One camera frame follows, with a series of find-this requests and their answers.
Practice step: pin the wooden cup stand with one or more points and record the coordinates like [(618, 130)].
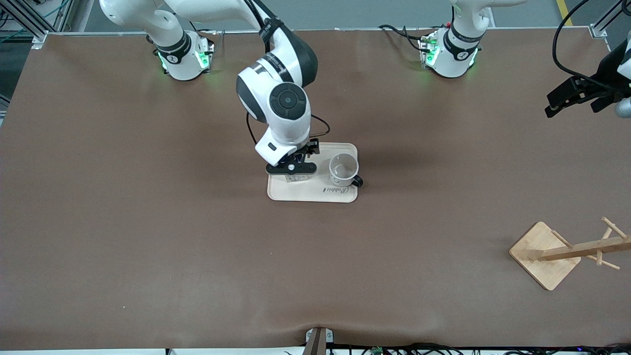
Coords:
[(542, 256)]

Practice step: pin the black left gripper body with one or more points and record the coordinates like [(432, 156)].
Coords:
[(600, 84)]

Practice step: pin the cream tray with bear print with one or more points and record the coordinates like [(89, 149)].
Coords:
[(276, 192)]

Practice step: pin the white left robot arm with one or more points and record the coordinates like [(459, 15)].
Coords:
[(451, 59)]

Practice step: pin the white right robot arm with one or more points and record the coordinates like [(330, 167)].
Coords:
[(283, 103)]

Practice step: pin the aluminium frame post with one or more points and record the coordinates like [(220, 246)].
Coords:
[(599, 30)]

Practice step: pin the grey camera mount clamp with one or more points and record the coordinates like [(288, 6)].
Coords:
[(318, 342)]

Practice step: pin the blue milk carton green cap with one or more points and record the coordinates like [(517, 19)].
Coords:
[(294, 179)]

